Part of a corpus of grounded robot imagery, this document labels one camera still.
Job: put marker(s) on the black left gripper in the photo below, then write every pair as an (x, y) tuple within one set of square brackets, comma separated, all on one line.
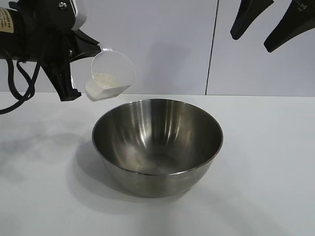
[(49, 37)]

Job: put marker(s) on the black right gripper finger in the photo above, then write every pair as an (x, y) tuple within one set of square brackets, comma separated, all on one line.
[(248, 14), (295, 22)]

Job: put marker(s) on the clear plastic measuring cup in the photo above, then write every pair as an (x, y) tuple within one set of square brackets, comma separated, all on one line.
[(113, 64)]

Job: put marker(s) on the white rice grains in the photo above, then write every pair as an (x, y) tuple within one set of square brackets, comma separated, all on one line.
[(105, 83)]

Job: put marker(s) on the stainless steel mixing bowl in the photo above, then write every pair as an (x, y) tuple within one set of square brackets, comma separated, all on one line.
[(157, 137)]

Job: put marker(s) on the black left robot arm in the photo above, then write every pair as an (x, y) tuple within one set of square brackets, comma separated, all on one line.
[(9, 44)]

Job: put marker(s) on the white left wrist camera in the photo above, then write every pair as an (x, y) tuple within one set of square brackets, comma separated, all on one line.
[(80, 14)]

